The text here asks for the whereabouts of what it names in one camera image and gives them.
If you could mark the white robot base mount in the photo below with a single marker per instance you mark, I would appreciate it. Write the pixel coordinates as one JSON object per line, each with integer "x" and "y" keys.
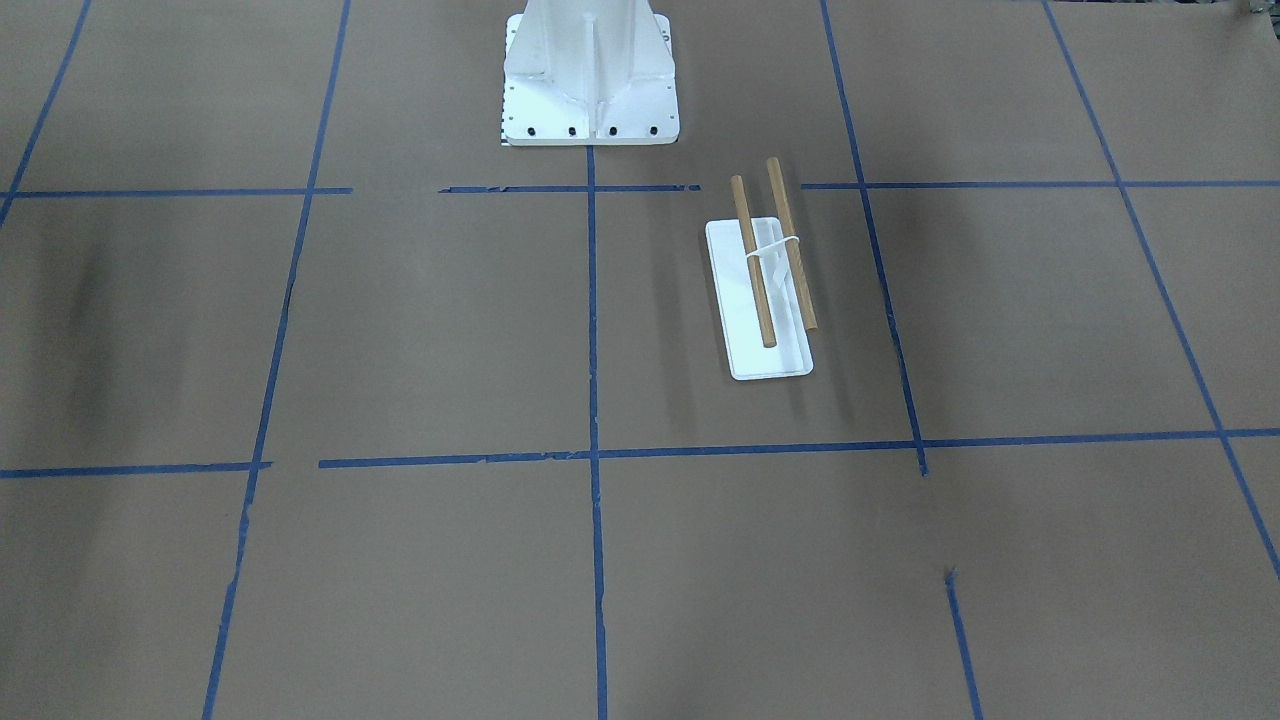
{"x": 589, "y": 73}

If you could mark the white rack wire support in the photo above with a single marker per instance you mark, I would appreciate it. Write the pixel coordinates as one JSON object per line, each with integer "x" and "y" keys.
{"x": 775, "y": 263}

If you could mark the blue tape line crosswise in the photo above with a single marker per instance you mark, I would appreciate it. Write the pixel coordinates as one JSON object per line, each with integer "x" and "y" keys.
{"x": 424, "y": 461}

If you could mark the white rack base tray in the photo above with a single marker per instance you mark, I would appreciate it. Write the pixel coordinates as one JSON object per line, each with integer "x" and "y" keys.
{"x": 746, "y": 356}

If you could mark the wooden rack rod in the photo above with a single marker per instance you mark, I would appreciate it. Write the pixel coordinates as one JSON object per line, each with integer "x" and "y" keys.
{"x": 753, "y": 263}
{"x": 785, "y": 213}

